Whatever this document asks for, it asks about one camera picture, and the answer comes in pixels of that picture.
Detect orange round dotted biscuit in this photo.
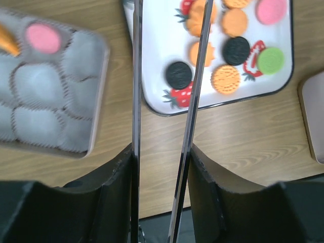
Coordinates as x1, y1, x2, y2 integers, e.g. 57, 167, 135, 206
211, 65, 241, 95

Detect rose gold tin lid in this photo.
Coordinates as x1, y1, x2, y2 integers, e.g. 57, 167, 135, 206
298, 71, 323, 164

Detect orange dotted biscuit upper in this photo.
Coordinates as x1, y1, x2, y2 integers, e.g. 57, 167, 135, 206
223, 0, 251, 9

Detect steel slotted serving tongs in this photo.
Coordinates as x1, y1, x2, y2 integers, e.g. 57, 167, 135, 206
131, 1, 213, 242

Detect orange flower swirl cookie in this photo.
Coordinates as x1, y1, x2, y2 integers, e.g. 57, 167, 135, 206
186, 0, 206, 37

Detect pink sandwich cookie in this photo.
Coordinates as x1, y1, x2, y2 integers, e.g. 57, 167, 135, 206
25, 23, 62, 54
255, 0, 288, 25

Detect white paper cupcake liner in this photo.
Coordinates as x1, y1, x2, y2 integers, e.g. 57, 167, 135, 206
58, 116, 92, 153
11, 63, 68, 109
1, 55, 20, 104
1, 103, 16, 142
61, 31, 107, 82
13, 106, 65, 148
17, 17, 74, 62
66, 77, 99, 119

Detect white strawberry print tray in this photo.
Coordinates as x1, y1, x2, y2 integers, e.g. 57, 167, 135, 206
123, 0, 296, 117

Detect orange scalloped cookie lower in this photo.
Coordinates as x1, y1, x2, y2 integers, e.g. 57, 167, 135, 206
189, 42, 215, 67

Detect black sandwich cookie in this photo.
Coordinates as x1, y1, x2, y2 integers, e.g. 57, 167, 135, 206
222, 36, 250, 66
165, 61, 192, 90

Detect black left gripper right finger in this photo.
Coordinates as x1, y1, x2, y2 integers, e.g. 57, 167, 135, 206
188, 146, 286, 242

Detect orange scalloped cookie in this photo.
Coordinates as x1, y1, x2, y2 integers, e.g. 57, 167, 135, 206
221, 9, 248, 37
189, 42, 215, 67

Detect green sandwich cookie lower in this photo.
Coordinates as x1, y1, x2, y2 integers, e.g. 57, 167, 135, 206
257, 47, 285, 75

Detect black sandwich cookie right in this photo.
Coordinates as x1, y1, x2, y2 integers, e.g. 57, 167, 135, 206
222, 36, 250, 66

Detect rose gold cookie tin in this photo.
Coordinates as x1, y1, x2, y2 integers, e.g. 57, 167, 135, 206
1, 7, 110, 158

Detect orange scalloped cookie middle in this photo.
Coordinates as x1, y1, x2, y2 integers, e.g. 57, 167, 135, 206
221, 9, 248, 37

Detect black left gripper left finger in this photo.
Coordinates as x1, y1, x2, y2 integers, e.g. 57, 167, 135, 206
63, 145, 135, 243

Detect black sandwich cookie left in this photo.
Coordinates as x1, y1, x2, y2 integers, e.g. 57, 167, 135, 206
165, 61, 192, 90

